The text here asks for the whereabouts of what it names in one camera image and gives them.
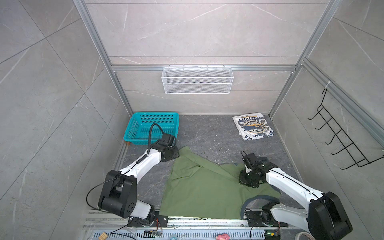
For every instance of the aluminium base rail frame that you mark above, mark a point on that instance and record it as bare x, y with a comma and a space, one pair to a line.
178, 228

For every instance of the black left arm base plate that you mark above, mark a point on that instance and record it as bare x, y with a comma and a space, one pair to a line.
159, 221

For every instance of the white wire mesh shelf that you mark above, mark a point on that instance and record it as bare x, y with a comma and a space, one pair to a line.
197, 80

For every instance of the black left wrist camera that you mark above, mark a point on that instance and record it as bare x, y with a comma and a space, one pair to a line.
168, 140

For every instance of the white navy-trimmed tank top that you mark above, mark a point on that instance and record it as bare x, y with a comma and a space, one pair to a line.
253, 126

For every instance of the white tape roll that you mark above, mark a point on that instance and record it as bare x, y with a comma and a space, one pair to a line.
304, 236

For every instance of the olive green tank top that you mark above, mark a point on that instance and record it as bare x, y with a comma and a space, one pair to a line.
199, 188

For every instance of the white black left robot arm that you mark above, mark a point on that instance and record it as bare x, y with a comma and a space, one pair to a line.
119, 189

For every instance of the small wooden block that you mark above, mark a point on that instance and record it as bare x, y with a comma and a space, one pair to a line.
103, 236

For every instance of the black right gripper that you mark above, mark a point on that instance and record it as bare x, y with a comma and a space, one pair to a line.
242, 180

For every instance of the black wire hook rack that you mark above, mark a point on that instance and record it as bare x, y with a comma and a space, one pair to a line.
358, 158

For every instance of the pink small object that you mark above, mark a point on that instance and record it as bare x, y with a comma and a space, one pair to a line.
223, 237

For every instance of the green circuit board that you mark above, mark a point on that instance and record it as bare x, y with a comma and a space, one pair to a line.
272, 235

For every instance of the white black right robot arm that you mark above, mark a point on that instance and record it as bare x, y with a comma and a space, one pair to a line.
322, 215

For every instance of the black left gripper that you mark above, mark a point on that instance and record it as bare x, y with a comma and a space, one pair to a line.
176, 153

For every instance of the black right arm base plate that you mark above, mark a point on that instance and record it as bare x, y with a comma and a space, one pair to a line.
260, 218

